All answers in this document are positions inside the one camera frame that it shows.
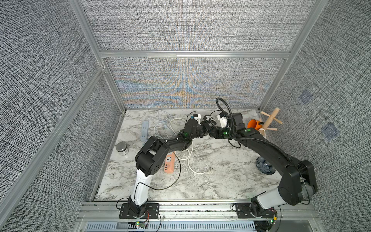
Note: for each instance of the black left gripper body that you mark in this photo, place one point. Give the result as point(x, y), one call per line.
point(198, 126)

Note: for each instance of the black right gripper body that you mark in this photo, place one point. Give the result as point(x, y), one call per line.
point(210, 126)

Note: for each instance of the light blue power strip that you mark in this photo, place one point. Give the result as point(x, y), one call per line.
point(162, 118)

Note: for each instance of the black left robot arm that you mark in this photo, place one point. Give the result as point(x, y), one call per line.
point(151, 157)

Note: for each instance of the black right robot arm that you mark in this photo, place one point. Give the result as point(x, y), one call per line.
point(298, 180)

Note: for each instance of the orange mug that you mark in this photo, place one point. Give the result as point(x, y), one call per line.
point(255, 124)

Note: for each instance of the white mug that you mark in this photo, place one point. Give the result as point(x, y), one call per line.
point(262, 132)

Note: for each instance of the wooden mug tree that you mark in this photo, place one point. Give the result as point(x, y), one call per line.
point(271, 117)

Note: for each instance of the grey cup with spoons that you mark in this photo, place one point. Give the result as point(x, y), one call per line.
point(264, 167)

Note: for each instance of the small metal tin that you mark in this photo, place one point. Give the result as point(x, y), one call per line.
point(122, 148)

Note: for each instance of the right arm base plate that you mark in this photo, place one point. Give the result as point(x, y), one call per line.
point(252, 210)

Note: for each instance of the aluminium front rail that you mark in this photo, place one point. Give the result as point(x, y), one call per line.
point(195, 216)

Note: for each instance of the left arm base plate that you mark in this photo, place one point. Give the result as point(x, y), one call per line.
point(147, 211)

